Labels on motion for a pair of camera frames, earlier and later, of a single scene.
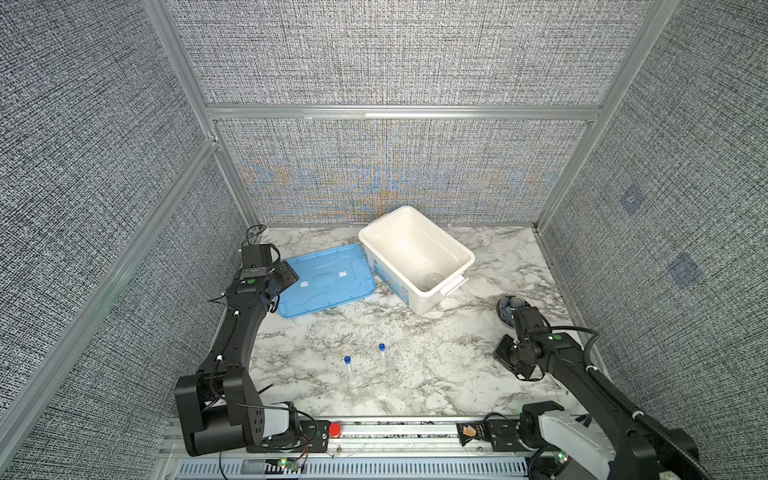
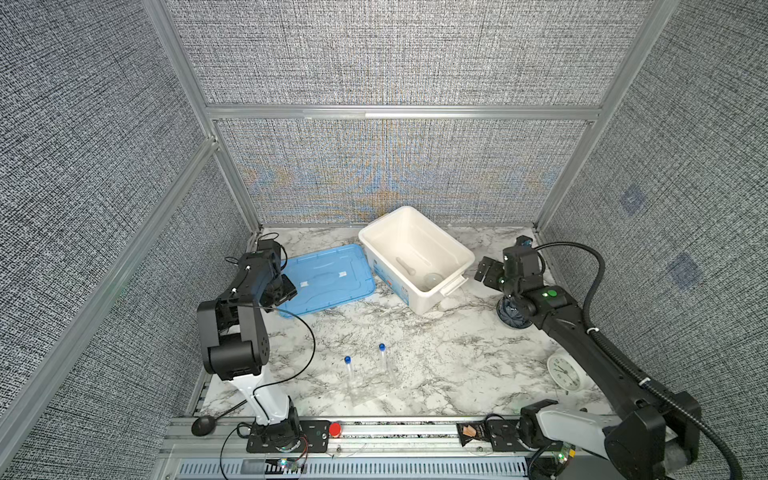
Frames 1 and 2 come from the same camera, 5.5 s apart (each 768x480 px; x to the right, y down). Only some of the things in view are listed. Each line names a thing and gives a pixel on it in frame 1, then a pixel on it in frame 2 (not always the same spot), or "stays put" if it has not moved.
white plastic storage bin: [415, 258] stays put
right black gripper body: [512, 354] to [497, 276]
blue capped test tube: [349, 371] stays put
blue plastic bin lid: [327, 279] stays put
